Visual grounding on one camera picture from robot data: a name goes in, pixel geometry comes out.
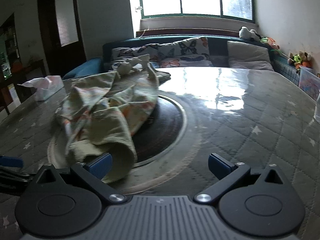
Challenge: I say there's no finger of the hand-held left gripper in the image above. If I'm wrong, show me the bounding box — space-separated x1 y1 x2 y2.
0 156 32 183

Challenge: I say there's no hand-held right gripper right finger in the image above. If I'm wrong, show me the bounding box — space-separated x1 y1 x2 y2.
194 152 292 204

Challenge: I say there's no beige plush bunny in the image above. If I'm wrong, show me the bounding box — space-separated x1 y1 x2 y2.
117 54 150 74

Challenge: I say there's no grey pillow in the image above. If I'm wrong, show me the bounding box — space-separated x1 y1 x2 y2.
227 41 275 71

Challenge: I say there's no white plush toy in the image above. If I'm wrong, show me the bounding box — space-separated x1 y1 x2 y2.
239 26 262 42

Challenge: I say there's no floral printed button shirt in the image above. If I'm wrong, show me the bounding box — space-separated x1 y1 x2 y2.
56 62 172 184

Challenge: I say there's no dark wooden side table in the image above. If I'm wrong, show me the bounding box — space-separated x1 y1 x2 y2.
15 59 47 102

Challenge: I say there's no brown wooden window ledge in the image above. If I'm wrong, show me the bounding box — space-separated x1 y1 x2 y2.
136 28 240 38

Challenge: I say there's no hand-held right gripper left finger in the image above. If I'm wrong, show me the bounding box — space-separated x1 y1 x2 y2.
29 152 127 204

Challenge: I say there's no brown plush toy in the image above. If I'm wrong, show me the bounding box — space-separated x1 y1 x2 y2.
287 52 313 70

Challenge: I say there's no dark wooden glass door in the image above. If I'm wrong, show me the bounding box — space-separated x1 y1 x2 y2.
37 0 87 77

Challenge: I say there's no white tissue pack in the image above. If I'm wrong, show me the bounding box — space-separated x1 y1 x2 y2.
17 75 65 102

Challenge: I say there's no butterfly print pillow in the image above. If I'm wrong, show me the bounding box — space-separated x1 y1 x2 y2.
157 37 212 67
111 44 160 63

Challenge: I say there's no round black table hotplate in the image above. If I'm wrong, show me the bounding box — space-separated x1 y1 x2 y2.
131 94 188 167

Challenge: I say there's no dark wooden display cabinet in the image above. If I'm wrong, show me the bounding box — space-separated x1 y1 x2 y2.
0 14 24 114

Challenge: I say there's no orange green plush toy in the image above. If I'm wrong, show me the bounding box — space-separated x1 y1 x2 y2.
260 37 280 52

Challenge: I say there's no blue sofa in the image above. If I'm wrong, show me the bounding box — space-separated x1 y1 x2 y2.
62 34 300 85

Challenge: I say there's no clear plastic storage box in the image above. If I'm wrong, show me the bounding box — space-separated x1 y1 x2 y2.
299 66 320 100

